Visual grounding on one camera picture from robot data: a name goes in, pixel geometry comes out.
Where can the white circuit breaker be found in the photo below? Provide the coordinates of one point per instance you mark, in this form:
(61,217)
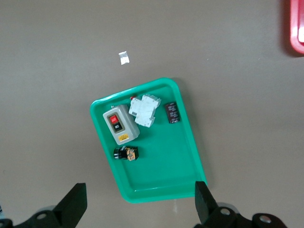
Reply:
(145,111)

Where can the black and orange button component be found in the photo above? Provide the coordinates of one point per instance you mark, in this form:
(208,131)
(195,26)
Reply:
(126,154)

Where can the grey push button switch box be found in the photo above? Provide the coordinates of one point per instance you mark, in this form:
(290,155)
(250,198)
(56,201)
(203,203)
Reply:
(128,118)

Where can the small white plastic bag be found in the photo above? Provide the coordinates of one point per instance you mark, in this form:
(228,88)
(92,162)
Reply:
(124,58)

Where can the black relay module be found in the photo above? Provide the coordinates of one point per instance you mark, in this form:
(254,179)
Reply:
(172,112)

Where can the red tray holding valves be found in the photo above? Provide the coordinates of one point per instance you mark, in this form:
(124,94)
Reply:
(294,28)

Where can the green plastic tray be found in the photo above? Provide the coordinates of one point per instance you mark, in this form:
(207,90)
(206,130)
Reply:
(166,154)

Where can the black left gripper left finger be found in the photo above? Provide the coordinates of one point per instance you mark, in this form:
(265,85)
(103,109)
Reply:
(71,206)

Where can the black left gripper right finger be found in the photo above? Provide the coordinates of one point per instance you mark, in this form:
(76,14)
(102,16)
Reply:
(204,204)

